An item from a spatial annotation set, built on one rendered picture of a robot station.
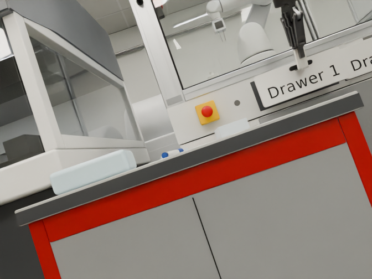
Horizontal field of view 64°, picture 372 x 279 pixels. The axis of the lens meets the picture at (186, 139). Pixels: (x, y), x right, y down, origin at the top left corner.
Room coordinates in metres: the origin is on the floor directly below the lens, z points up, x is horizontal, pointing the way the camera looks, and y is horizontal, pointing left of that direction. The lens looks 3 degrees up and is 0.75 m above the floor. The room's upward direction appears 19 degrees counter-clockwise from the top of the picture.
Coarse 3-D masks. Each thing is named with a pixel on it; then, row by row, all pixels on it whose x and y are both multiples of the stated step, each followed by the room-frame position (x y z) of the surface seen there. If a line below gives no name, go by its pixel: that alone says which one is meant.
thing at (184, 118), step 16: (352, 80) 1.05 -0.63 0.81; (208, 96) 1.09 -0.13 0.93; (224, 96) 1.08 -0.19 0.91; (240, 96) 1.08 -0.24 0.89; (256, 96) 1.08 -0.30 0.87; (304, 96) 1.06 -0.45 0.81; (176, 112) 1.10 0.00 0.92; (192, 112) 1.10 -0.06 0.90; (224, 112) 1.09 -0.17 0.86; (240, 112) 1.08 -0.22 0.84; (256, 112) 1.08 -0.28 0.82; (176, 128) 1.10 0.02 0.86; (192, 128) 1.10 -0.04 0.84; (208, 128) 1.09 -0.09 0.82
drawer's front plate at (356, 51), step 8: (368, 40) 1.02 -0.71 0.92; (344, 48) 1.03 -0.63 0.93; (352, 48) 1.03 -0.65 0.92; (360, 48) 1.03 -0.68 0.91; (368, 48) 1.02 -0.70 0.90; (344, 56) 1.03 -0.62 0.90; (352, 56) 1.03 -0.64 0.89; (360, 56) 1.03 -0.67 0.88; (368, 56) 1.02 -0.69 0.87; (368, 64) 1.03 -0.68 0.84; (352, 72) 1.03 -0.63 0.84; (360, 72) 1.03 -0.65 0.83; (368, 72) 1.03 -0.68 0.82
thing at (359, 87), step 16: (368, 80) 1.04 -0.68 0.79; (320, 96) 1.06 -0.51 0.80; (336, 96) 1.05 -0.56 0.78; (368, 96) 1.05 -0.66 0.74; (272, 112) 1.09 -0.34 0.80; (288, 112) 1.07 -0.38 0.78; (368, 112) 1.05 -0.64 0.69; (368, 128) 1.05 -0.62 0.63; (192, 144) 1.10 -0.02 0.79; (368, 144) 1.05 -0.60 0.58
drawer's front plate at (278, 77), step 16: (336, 48) 0.96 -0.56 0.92; (288, 64) 0.97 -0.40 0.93; (320, 64) 0.97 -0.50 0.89; (336, 64) 0.96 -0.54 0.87; (256, 80) 0.98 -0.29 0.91; (272, 80) 0.98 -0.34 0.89; (288, 80) 0.98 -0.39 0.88; (304, 80) 0.97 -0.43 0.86; (320, 80) 0.97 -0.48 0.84; (336, 80) 0.96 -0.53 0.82; (272, 96) 0.98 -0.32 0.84; (288, 96) 0.98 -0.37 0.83
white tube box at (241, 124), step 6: (240, 120) 0.82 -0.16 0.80; (246, 120) 0.82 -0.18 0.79; (222, 126) 0.82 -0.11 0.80; (228, 126) 0.82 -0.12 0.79; (234, 126) 0.82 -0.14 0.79; (240, 126) 0.82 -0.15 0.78; (246, 126) 0.82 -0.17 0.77; (216, 132) 0.89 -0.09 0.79; (222, 132) 0.82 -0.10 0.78; (228, 132) 0.82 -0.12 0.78; (234, 132) 0.82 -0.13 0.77
